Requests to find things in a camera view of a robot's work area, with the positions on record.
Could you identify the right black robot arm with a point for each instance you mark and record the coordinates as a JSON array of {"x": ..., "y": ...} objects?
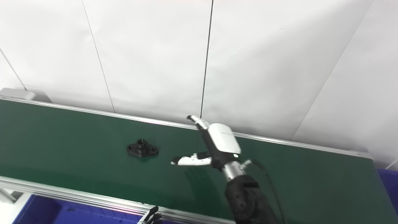
[{"x": 248, "y": 199}]

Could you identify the thin white rod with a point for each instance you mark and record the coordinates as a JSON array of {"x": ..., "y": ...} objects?
[{"x": 394, "y": 163}]

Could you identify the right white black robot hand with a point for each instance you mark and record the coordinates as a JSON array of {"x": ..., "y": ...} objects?
[{"x": 222, "y": 140}]

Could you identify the grey conveyor end housing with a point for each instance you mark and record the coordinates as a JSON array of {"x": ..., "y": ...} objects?
[{"x": 18, "y": 94}]

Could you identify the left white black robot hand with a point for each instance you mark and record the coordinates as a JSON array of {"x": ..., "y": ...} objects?
[{"x": 150, "y": 217}]

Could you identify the aluminium conveyor support bracket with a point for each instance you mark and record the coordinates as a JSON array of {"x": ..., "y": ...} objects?
[{"x": 7, "y": 196}]

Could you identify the black flanged metal part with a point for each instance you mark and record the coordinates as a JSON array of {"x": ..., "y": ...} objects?
[{"x": 141, "y": 149}]

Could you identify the green conveyor belt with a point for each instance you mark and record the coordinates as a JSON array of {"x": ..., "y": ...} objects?
[
  {"x": 93, "y": 149},
  {"x": 77, "y": 193}
]

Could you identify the blue plastic bin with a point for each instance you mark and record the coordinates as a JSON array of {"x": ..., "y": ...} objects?
[
  {"x": 390, "y": 183},
  {"x": 62, "y": 214}
]

